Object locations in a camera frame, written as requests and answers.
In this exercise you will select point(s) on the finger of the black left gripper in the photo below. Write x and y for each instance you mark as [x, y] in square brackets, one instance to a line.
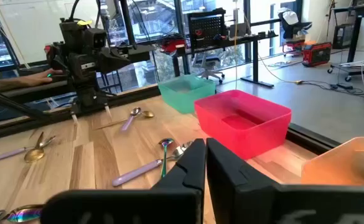
[107, 110]
[74, 115]

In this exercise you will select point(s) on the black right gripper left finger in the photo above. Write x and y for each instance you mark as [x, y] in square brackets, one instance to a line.
[175, 202]

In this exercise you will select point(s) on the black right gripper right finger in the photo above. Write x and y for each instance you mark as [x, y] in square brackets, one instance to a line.
[247, 202]

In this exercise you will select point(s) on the gold spoon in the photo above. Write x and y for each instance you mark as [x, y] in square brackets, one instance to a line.
[34, 155]
[148, 114]

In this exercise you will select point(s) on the iridescent rainbow spoon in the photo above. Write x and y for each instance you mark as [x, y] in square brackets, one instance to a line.
[26, 214]
[164, 161]

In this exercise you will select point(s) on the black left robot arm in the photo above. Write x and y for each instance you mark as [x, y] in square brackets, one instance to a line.
[72, 37]

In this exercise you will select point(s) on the person's forearm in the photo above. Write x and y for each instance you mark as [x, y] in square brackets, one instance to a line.
[4, 84]

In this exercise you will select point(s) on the person's hand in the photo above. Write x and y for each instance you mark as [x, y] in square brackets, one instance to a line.
[40, 79]

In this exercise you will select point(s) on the pink plastic bin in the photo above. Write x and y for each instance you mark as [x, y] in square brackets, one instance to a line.
[247, 137]

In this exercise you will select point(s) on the teal plastic bin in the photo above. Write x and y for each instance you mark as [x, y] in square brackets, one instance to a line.
[184, 96]

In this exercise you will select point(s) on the red tool bag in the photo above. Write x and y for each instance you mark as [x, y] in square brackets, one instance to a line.
[172, 45]

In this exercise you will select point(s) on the orange plastic bin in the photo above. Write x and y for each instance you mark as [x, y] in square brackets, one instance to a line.
[340, 168]

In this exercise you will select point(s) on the grey office chair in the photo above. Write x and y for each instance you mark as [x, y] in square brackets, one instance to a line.
[208, 63]

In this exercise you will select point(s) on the black pegboard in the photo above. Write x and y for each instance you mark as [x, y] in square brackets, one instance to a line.
[205, 31]

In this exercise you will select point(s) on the black standing desk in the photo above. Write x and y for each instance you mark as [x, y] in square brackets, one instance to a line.
[255, 62]

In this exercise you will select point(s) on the red cart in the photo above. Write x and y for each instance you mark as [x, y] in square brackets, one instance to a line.
[293, 48]

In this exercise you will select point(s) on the red and black toolbox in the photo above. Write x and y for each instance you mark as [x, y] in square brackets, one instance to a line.
[317, 54]

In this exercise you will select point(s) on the black chair with white cloth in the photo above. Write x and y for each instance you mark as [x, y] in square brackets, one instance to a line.
[293, 28]

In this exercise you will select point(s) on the black computer tower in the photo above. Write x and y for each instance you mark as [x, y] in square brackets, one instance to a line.
[343, 35]

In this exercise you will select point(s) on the black workbench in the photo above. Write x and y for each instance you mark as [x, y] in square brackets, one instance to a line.
[354, 34]

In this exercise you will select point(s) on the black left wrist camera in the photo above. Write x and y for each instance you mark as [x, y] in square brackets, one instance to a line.
[96, 39]

